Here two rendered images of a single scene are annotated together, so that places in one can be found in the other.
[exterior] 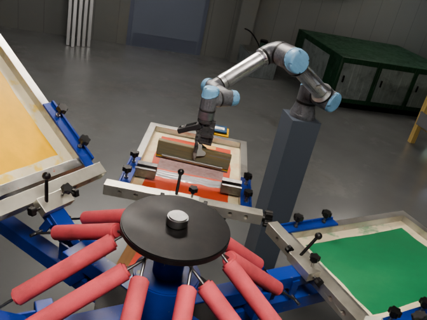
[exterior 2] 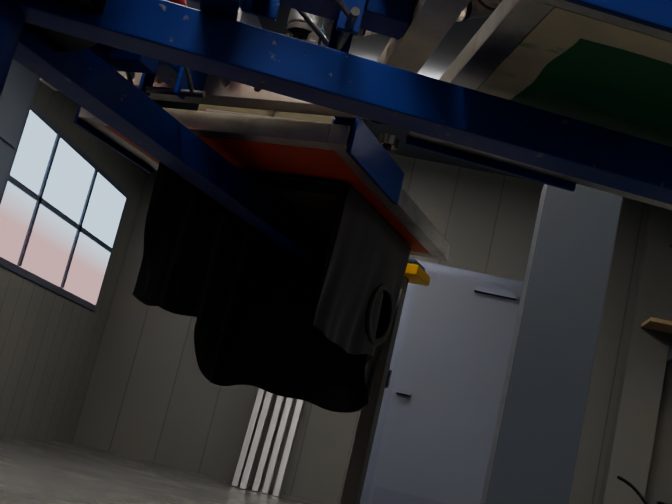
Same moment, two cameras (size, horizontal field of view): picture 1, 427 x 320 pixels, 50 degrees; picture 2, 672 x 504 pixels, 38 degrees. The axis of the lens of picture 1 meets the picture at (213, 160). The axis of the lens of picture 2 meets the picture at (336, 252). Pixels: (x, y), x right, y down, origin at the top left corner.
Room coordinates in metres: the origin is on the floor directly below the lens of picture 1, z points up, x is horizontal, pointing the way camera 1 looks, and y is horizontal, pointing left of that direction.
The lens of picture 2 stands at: (0.25, -0.93, 0.43)
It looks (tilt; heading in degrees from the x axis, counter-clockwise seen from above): 11 degrees up; 25
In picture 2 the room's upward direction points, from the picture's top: 13 degrees clockwise
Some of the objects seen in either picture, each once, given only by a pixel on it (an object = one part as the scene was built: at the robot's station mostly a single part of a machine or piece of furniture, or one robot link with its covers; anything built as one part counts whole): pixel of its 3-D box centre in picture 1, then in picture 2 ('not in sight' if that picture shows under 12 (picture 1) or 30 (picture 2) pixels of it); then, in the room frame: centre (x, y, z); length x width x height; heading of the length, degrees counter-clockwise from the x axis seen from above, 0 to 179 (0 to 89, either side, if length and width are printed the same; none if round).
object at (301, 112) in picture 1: (304, 108); not in sight; (2.57, -0.45, 1.25); 0.15 x 0.15 x 0.10
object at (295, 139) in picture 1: (276, 200); (537, 424); (2.57, -0.45, 0.60); 0.18 x 0.18 x 1.20; 17
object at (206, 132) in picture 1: (204, 131); (300, 55); (1.96, 0.07, 1.23); 0.09 x 0.08 x 0.12; 92
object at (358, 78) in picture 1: (366, 72); not in sight; (8.04, -2.27, 0.40); 2.12 x 1.85 x 0.80; 107
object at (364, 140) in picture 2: (244, 197); (367, 162); (1.88, -0.18, 0.98); 0.30 x 0.05 x 0.07; 2
